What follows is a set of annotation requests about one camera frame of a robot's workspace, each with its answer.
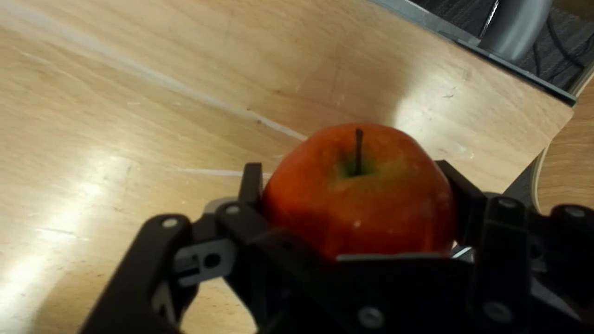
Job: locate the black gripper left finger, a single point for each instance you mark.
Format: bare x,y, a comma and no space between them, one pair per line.
251,183

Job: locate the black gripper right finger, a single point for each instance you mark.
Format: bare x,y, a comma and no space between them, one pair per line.
470,204

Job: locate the red orange apple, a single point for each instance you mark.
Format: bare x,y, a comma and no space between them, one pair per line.
362,189

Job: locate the metal cart handle rail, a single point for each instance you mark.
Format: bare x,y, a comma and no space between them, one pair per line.
511,29

